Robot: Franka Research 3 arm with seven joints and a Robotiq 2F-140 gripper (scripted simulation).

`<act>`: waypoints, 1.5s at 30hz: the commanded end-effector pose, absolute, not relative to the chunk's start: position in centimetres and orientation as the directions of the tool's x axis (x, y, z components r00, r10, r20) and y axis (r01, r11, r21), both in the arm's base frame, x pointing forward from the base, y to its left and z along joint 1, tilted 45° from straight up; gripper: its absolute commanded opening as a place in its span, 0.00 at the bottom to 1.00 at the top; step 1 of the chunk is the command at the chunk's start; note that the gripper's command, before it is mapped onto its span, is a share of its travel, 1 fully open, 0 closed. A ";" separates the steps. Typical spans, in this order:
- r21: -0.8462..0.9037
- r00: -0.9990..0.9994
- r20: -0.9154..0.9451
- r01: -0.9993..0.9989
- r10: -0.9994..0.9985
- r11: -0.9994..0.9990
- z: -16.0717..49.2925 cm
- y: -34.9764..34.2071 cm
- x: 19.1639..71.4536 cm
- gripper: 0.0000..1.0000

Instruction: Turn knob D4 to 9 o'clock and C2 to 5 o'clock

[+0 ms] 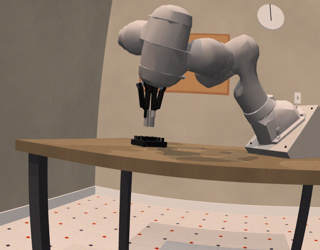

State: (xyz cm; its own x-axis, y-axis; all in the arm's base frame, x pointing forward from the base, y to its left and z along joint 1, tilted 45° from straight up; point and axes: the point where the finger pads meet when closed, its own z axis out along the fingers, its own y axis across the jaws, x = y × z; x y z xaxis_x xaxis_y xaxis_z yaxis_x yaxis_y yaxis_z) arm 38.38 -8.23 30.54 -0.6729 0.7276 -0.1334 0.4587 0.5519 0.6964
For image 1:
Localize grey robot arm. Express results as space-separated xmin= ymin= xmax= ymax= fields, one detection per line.
xmin=118 ymin=5 xmax=306 ymax=145

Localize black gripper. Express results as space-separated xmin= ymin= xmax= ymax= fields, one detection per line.
xmin=136 ymin=80 xmax=167 ymax=127

